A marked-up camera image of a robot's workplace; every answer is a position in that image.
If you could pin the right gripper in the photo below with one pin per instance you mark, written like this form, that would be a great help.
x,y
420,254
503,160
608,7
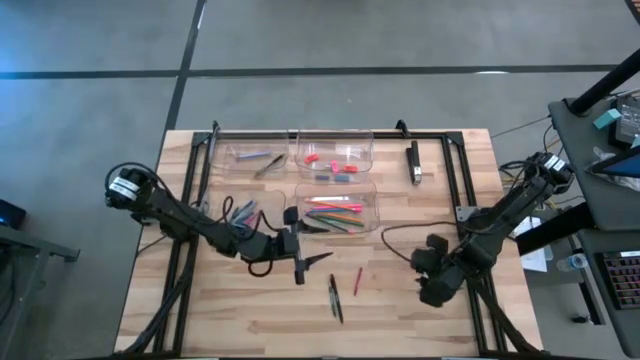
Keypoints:
x,y
435,280

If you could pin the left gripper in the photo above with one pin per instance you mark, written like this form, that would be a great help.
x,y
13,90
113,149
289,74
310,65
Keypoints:
x,y
270,247

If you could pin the green pencil pink eraser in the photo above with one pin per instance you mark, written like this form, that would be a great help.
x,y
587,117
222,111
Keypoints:
x,y
330,223

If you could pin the blue pencil pink eraser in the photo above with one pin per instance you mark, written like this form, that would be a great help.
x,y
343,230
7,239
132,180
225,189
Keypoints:
x,y
320,212

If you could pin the orange pencil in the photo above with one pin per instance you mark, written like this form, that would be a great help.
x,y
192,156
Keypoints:
x,y
350,218
325,203

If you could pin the red crayon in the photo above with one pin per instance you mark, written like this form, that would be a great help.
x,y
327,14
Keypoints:
x,y
358,281
251,220

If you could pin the grey crayon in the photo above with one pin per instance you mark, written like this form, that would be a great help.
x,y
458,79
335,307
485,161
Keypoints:
x,y
241,215

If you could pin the dark green pencil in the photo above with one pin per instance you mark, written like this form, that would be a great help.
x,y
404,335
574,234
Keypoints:
x,y
357,223

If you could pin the dark grey pen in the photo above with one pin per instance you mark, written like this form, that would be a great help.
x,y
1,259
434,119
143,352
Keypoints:
x,y
270,165

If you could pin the orange crayon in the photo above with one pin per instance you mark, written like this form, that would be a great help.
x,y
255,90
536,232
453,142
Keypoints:
x,y
311,158

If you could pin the red eraser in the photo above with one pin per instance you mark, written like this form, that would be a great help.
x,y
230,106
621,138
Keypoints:
x,y
350,168

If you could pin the light purple pen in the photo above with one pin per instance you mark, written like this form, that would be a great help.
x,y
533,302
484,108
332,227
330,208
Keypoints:
x,y
252,155

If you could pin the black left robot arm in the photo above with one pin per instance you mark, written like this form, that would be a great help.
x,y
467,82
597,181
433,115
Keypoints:
x,y
180,222

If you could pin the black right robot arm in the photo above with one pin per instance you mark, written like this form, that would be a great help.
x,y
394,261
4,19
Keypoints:
x,y
500,220

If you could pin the green crayon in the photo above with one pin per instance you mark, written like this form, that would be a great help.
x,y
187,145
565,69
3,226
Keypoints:
x,y
332,300

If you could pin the black pen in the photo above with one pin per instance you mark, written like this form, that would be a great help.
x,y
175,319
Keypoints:
x,y
336,298

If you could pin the clear plastic bin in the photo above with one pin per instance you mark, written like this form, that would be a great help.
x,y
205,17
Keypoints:
x,y
210,200
355,142
367,192
225,145

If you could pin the white paper sheet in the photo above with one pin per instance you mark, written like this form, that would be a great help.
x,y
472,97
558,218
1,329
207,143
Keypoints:
x,y
537,260

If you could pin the black stapler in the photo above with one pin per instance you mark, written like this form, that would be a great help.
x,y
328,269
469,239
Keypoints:
x,y
414,160

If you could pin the clear water bottle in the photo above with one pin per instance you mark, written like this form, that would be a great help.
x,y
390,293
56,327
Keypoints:
x,y
572,262

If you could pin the small black floor object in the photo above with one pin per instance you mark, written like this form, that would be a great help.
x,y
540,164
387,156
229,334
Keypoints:
x,y
582,319

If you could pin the grey side desk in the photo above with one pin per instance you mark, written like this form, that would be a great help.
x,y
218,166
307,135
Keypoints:
x,y
590,300

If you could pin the backlit keyboard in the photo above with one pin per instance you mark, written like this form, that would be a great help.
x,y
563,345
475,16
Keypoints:
x,y
622,280

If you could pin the monitor with blue screen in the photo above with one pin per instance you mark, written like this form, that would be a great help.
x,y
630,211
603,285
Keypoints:
x,y
622,167

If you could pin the teal box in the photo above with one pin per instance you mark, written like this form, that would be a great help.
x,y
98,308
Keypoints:
x,y
607,119

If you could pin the black electronic device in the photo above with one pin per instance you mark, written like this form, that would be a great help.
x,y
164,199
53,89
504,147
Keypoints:
x,y
629,125

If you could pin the black side table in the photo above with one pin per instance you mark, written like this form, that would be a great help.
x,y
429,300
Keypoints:
x,y
30,250

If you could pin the dark device blue light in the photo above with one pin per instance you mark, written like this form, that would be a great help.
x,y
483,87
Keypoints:
x,y
10,214

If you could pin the black metal post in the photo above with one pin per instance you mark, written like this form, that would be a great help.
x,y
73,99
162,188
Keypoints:
x,y
605,82

